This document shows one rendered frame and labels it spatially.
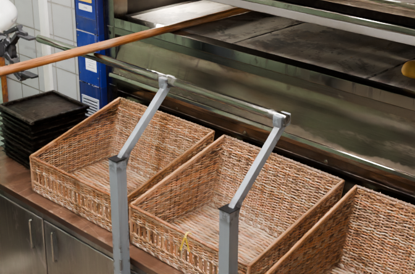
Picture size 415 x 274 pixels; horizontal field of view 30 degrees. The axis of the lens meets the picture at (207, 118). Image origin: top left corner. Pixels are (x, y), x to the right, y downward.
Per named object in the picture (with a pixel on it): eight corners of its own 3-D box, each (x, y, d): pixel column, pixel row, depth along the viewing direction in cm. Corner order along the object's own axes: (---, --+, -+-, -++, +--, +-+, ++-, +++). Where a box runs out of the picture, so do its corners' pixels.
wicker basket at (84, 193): (122, 154, 339) (120, 94, 329) (217, 194, 303) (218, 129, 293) (29, 190, 306) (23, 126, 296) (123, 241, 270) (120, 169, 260)
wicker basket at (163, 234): (223, 197, 301) (223, 132, 291) (343, 251, 264) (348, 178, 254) (126, 243, 269) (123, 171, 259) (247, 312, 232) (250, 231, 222)
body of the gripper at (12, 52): (7, 32, 281) (22, 37, 275) (9, 54, 284) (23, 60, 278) (-11, 36, 276) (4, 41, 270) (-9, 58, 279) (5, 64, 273)
